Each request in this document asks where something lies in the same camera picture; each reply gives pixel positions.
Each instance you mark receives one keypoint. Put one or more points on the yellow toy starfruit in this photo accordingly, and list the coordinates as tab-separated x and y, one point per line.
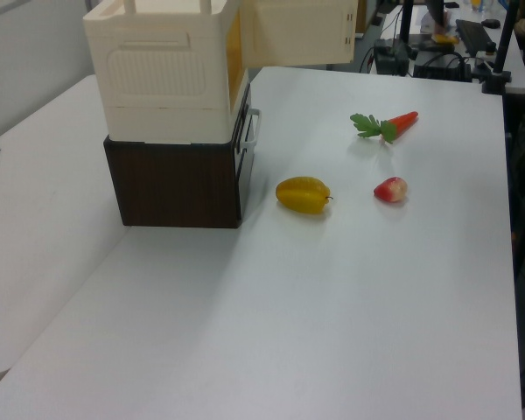
303	195

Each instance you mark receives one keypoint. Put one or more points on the yellow object on desk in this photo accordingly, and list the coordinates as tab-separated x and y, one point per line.
444	39

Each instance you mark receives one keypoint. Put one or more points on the black monitor stand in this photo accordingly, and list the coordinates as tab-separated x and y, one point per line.
405	22

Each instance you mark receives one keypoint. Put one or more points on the cream plastic cabinet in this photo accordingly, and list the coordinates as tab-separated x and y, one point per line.
157	74

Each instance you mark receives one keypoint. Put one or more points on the black electronic box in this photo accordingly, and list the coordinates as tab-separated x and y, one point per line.
391	57

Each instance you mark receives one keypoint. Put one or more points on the dark brown wooden box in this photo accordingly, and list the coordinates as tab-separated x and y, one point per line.
175	184

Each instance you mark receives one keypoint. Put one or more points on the black table clamp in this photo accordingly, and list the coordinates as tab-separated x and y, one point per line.
494	79

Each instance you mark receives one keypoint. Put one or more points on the cream cabinet door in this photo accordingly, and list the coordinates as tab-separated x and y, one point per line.
297	30

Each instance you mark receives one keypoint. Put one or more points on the black keyboard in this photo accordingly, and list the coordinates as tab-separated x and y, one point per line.
474	31

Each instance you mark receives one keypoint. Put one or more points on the black camera stand pole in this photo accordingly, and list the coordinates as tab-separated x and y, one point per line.
505	35

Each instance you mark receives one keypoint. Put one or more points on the red toy strawberry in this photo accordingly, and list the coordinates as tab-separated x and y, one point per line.
391	190

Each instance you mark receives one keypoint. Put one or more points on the orange toy carrot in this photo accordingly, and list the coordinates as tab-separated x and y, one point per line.
387	124

